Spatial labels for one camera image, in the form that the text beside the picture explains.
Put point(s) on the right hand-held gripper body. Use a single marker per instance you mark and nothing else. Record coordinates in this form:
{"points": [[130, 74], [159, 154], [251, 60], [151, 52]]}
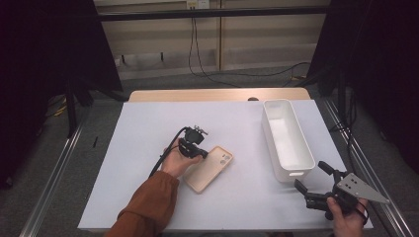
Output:
{"points": [[352, 189]]}

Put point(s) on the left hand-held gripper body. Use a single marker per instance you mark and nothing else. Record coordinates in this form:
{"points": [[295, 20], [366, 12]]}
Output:
{"points": [[191, 141]]}

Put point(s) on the beige phone case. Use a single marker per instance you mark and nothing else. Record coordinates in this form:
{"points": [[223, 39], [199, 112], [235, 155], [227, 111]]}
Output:
{"points": [[209, 171]]}

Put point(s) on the white plastic storage box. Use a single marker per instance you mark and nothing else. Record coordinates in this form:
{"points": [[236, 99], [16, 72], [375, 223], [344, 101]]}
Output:
{"points": [[290, 144]]}

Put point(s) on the person's left hand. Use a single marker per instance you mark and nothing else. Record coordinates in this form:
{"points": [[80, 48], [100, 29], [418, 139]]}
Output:
{"points": [[176, 163]]}

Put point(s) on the person's right hand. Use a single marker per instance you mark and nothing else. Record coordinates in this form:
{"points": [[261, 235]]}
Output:
{"points": [[346, 222]]}

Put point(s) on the light wooden table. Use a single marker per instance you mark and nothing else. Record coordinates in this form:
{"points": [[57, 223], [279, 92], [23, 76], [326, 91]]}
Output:
{"points": [[197, 94]]}

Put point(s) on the white table cover sheet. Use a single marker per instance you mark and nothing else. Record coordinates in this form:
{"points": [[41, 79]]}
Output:
{"points": [[247, 204]]}

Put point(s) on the dark table grommet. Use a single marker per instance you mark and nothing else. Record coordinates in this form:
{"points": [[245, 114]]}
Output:
{"points": [[253, 98]]}

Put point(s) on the small black floor stick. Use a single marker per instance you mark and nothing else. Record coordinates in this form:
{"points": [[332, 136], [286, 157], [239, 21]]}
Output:
{"points": [[95, 141]]}

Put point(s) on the black curtain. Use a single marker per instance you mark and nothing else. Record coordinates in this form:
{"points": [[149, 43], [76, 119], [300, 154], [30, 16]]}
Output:
{"points": [[388, 65], [39, 65]]}

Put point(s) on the black stand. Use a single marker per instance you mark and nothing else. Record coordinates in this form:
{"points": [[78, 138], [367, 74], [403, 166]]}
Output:
{"points": [[70, 112]]}

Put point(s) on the black horizontal bar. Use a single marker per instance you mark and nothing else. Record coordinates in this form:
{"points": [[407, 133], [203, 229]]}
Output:
{"points": [[197, 14]]}

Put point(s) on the metal floor rail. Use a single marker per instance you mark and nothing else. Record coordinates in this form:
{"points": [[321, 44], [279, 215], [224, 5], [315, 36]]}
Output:
{"points": [[397, 221], [49, 187]]}

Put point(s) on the small black wall peg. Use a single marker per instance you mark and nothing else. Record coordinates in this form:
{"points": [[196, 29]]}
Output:
{"points": [[162, 56], [123, 59]]}

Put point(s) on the white wall socket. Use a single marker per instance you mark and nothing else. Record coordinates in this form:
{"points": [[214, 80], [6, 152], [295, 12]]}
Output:
{"points": [[197, 4]]}

